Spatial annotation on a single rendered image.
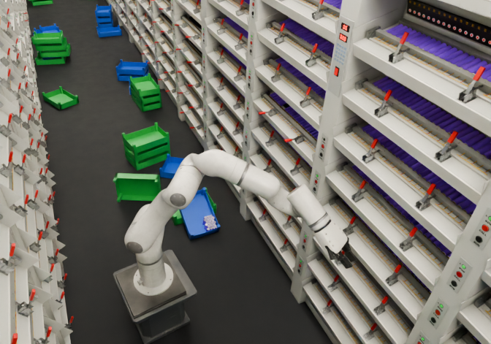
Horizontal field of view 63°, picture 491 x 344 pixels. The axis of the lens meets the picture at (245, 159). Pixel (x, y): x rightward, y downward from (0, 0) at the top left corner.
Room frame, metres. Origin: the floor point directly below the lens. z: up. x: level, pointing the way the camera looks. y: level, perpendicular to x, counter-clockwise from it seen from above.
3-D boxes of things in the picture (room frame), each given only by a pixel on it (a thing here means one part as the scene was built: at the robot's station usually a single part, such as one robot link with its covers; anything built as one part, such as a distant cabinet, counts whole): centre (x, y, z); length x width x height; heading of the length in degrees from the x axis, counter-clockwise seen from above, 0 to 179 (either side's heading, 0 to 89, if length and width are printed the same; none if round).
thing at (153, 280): (1.23, 0.42, 0.40); 0.19 x 0.19 x 0.18
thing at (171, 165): (2.47, 0.48, 0.04); 0.30 x 0.20 x 0.08; 83
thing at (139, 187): (2.13, 0.74, 0.10); 0.30 x 0.08 x 0.20; 91
